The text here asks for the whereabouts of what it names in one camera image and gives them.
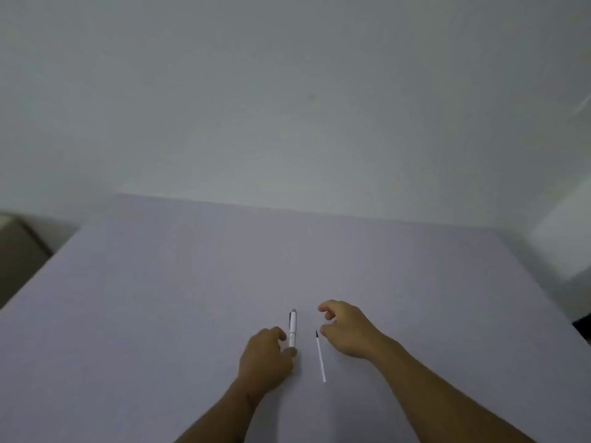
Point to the person's right hand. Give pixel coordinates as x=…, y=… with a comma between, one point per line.
x=353, y=332

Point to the person's left hand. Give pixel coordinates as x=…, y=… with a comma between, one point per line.
x=263, y=359

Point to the person's right thumb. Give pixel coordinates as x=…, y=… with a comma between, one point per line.
x=328, y=330

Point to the person's left thumb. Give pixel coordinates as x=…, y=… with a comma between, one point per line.
x=288, y=357

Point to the white pen barrel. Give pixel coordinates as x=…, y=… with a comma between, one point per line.
x=293, y=329

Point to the person's left forearm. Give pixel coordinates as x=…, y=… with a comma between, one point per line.
x=221, y=415

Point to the person's right forearm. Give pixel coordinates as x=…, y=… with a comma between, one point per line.
x=438, y=396

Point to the thin white pen refill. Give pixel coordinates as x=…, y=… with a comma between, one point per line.
x=320, y=357

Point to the black object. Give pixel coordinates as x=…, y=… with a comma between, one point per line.
x=583, y=329

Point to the brown cabinet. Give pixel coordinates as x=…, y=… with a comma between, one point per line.
x=21, y=258

